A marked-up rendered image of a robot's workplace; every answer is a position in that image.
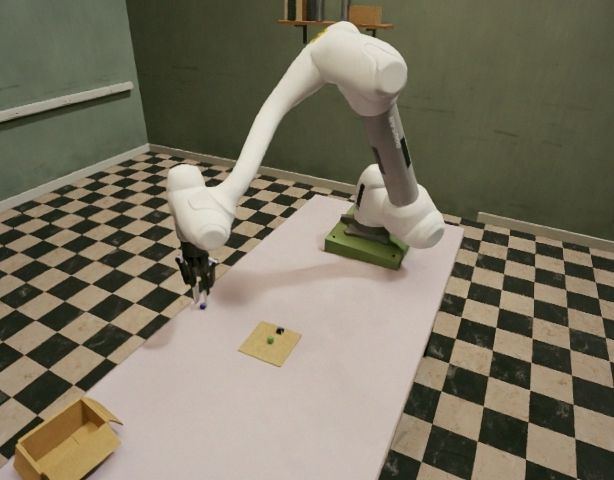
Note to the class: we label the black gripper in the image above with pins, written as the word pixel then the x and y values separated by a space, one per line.
pixel 189 253

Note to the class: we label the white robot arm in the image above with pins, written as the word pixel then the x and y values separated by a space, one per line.
pixel 387 200

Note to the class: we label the tan square mat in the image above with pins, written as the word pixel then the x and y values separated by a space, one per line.
pixel 276 353

